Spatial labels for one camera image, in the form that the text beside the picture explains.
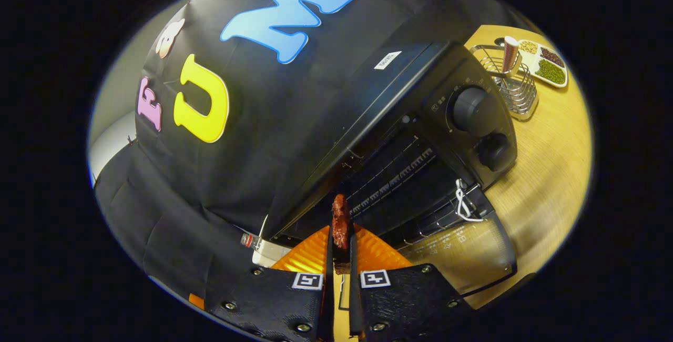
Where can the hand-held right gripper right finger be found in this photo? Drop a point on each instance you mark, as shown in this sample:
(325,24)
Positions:
(405,300)

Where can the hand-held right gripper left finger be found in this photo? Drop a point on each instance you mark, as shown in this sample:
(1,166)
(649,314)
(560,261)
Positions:
(273,300)

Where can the reddish brown sausage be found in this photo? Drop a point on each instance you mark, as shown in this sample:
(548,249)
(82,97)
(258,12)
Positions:
(340,221)

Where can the black electric oven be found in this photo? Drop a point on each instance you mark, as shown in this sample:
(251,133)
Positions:
(389,105)

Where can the white toaster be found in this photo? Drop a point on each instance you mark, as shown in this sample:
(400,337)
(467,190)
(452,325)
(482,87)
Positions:
(268,253)

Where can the clear plastic bottle red label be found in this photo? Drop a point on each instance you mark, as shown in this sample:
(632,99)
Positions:
(251,240)

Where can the black backdrop cloth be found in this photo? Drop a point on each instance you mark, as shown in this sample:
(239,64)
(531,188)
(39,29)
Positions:
(273,121)

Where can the brown white tube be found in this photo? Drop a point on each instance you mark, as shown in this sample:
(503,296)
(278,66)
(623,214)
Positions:
(509,55)

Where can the white divided dish with beans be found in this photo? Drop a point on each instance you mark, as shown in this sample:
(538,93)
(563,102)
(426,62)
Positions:
(549,68)

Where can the black table grommet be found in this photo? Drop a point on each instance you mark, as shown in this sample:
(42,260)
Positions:
(499,41)

